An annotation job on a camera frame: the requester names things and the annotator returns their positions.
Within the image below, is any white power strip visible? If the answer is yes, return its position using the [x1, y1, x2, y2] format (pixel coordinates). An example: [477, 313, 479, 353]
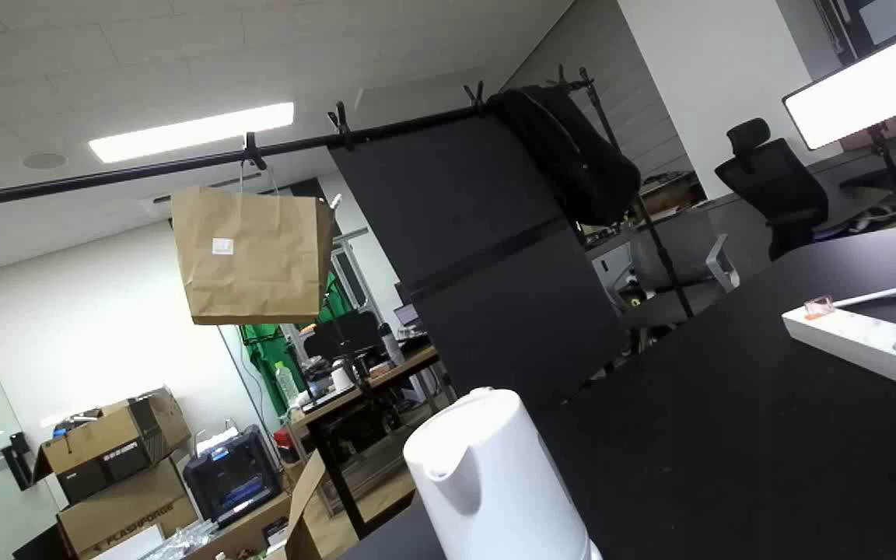
[782, 292, 896, 406]

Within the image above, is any black backdrop panel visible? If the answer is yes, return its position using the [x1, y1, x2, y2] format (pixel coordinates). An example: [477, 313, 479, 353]
[326, 110, 632, 412]

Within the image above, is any black monitor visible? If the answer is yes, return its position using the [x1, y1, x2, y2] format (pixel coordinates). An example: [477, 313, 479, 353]
[310, 309, 385, 363]

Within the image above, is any wooden desk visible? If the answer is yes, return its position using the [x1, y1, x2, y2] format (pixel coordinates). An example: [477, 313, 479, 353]
[292, 343, 447, 543]

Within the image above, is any black backpack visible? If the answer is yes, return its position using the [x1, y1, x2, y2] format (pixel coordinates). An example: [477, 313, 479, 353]
[485, 83, 644, 226]

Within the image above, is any black clamp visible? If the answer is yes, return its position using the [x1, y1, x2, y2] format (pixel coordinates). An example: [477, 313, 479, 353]
[325, 99, 362, 148]
[239, 128, 270, 175]
[459, 79, 488, 114]

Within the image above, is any green cloth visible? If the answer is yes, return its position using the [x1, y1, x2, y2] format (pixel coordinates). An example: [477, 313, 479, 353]
[238, 272, 352, 419]

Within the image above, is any brown paper bag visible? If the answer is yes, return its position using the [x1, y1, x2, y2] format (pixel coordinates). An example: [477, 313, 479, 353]
[167, 187, 339, 330]

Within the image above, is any black backdrop stand pole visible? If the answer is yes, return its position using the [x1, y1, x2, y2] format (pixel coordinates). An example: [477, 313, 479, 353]
[576, 68, 699, 323]

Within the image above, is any white round appliance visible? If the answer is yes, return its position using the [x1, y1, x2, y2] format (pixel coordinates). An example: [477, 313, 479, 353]
[400, 387, 605, 560]

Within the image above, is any red object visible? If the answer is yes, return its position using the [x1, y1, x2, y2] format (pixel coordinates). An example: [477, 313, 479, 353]
[270, 425, 302, 468]

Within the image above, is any open cardboard box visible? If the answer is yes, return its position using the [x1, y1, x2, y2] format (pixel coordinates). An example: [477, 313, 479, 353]
[277, 449, 364, 560]

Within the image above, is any small white stand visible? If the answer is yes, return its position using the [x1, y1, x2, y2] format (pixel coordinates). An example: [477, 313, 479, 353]
[703, 229, 745, 297]

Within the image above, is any black 3D printer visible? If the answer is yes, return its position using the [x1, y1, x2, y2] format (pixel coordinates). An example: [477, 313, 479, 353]
[180, 423, 286, 529]

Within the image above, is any long ceiling light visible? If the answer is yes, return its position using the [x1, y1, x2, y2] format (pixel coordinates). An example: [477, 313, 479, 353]
[86, 99, 300, 167]

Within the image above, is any black office chair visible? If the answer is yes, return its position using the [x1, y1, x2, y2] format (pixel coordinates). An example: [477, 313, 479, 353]
[711, 114, 834, 266]

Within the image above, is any black horizontal rod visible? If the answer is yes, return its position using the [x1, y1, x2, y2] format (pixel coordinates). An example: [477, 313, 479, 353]
[0, 73, 598, 214]

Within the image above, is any cardboard box with black side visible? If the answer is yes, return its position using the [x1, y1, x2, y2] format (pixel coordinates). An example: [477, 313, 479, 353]
[37, 387, 194, 506]

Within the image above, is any large plain cardboard box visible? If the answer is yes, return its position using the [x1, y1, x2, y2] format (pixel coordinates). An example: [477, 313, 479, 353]
[53, 456, 202, 560]

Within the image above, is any white LED light panel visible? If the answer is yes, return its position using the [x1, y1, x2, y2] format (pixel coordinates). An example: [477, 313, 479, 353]
[779, 31, 896, 155]

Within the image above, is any black light stand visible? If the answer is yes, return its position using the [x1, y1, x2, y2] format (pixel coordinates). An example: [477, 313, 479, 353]
[866, 122, 896, 226]

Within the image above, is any white power strip cable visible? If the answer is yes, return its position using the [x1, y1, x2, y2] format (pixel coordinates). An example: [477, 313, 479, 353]
[834, 272, 896, 312]

